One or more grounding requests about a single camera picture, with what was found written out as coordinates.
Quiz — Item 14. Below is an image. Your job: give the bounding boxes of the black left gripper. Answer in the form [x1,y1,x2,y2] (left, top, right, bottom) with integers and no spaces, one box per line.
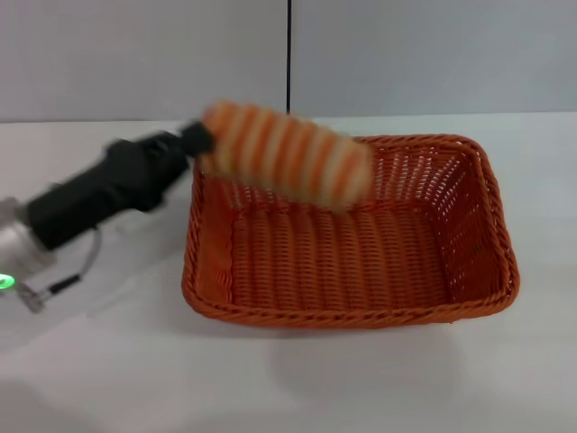
[26,119,214,250]

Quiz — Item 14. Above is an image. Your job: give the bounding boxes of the orange woven plastic basket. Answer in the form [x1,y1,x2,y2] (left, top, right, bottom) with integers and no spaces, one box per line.
[181,134,522,334]

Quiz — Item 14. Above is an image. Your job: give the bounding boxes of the grey left wrist cable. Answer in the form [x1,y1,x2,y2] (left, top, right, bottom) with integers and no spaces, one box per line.
[17,227,104,314]

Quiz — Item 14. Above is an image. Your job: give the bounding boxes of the orange striped toy bread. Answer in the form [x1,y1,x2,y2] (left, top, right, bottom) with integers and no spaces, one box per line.
[200,98,373,212]

